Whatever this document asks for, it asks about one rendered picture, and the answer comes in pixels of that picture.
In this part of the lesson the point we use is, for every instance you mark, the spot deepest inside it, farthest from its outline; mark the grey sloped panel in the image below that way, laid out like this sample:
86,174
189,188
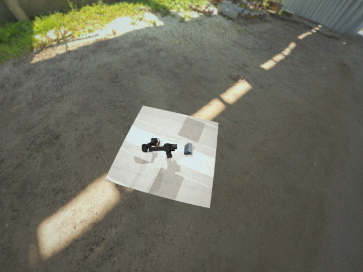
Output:
188,149

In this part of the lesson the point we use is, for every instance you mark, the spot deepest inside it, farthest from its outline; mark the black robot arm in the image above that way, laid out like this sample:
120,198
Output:
167,147

